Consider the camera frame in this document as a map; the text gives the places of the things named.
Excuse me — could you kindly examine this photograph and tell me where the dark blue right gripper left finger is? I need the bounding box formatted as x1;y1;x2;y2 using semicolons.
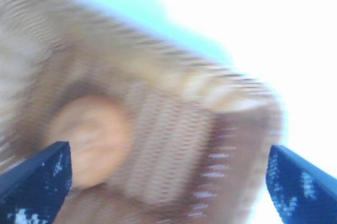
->
0;141;73;224

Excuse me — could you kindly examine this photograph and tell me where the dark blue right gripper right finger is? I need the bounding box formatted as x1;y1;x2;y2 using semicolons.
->
265;144;337;224

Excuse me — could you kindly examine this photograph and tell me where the orange plush toy fruit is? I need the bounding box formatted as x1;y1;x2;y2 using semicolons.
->
49;95;132;190

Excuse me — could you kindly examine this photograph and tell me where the tan woven wicker basket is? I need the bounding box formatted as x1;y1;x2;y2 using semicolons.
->
0;0;284;224

